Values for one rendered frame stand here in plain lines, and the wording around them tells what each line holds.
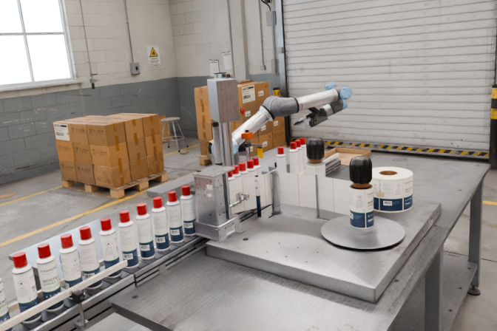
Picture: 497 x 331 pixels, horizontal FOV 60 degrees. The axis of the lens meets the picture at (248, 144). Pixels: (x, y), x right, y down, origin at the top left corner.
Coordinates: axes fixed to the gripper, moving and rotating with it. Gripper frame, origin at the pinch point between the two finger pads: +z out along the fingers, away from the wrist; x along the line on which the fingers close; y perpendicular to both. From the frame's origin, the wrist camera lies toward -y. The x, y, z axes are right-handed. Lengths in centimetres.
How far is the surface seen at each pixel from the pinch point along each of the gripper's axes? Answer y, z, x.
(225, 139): -3, 51, -57
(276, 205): 35, 45, -76
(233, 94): -18, 41, -78
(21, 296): 21, 129, -135
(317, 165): 27, 20, -74
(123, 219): 13, 100, -112
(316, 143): 18, 17, -77
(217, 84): -24, 46, -81
